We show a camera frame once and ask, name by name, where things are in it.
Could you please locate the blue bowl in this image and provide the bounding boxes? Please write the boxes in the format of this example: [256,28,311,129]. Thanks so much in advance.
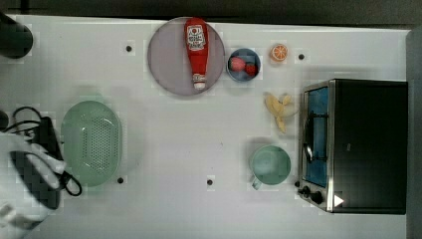
[227,48,262,83]

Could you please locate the mint green mug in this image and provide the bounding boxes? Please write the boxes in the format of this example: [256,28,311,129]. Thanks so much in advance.
[249,145,292,190]

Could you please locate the orange slice toy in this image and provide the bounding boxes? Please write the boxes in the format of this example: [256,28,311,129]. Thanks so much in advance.
[270,44,289,63]

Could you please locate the peeled banana toy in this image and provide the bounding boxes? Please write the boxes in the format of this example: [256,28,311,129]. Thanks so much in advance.
[264,94,299,133]

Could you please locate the red ketchup bottle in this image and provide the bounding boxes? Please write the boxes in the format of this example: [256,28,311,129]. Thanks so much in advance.
[184,18,209,91]

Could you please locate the pink toy fruit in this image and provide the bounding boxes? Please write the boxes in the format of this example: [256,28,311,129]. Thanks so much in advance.
[228,57,246,72]

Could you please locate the mint green oval strainer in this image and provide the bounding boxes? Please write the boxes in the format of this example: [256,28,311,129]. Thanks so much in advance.
[61,98,122,187]

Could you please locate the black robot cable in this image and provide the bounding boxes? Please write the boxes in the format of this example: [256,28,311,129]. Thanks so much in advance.
[3,106,83,197]

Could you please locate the dark cup top left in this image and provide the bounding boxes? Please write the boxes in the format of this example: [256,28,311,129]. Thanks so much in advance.
[0,13,34,59]

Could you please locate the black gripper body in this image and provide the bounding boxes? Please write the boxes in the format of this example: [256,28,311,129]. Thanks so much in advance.
[30,117,64,161]

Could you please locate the black silver toaster oven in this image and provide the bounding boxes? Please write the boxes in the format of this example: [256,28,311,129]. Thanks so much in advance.
[296,79,408,215]

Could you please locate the grey round plate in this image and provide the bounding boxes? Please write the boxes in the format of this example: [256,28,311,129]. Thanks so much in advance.
[147,17,225,97]

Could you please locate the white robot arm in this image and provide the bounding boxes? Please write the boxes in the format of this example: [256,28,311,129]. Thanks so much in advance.
[0,118,67,239]

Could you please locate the red toy fruit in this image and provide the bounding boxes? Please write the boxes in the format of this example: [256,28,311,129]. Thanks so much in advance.
[245,63,258,77]

